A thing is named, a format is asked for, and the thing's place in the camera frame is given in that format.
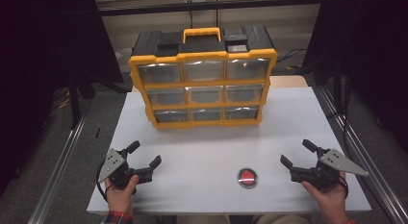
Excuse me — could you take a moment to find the left hand-held gripper cable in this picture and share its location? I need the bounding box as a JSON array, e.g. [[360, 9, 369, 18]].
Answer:
[[95, 160, 113, 203]]

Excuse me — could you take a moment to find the light wooden table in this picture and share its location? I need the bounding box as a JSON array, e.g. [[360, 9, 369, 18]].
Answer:
[[131, 75, 309, 93]]

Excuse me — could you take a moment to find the black horizontal bar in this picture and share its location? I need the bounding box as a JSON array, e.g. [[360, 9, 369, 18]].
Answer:
[[97, 0, 323, 16]]

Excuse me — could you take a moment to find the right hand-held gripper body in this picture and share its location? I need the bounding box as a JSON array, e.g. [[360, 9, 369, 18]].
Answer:
[[290, 148, 370, 190]]

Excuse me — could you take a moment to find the aluminium rail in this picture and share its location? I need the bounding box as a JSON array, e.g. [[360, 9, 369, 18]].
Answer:
[[27, 116, 88, 224], [316, 86, 408, 224]]

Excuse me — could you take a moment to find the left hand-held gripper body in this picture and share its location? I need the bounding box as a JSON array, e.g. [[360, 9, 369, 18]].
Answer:
[[97, 148, 154, 190]]

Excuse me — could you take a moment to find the red round container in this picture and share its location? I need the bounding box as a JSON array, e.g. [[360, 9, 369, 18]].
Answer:
[[237, 167, 259, 189]]

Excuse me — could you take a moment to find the black metal stand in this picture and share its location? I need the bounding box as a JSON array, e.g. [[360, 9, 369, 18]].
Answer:
[[66, 68, 97, 131]]

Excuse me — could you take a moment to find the person's right hand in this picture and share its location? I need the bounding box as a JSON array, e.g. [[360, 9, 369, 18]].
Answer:
[[300, 171, 350, 216]]

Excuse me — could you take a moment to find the black curtain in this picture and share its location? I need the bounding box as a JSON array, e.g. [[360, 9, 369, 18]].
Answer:
[[0, 0, 124, 196], [302, 0, 408, 151]]

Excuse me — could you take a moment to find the person's right leg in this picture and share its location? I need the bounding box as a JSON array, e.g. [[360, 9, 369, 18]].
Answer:
[[256, 213, 312, 224]]

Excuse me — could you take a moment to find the person's left hand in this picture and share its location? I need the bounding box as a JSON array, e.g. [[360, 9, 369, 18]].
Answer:
[[104, 174, 141, 215]]

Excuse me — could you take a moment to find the clear plastic drawer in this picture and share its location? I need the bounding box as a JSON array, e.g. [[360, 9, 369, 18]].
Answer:
[[226, 58, 269, 81]]

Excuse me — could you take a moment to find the grid of clear drawers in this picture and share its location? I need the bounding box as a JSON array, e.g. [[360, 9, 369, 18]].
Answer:
[[138, 60, 265, 124]]

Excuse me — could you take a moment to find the black floor cable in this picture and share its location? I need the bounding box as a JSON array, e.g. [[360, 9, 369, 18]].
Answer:
[[277, 48, 309, 63]]

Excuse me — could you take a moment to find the yellow black drawer organizer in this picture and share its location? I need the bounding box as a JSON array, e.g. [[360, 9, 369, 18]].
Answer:
[[128, 24, 279, 130]]

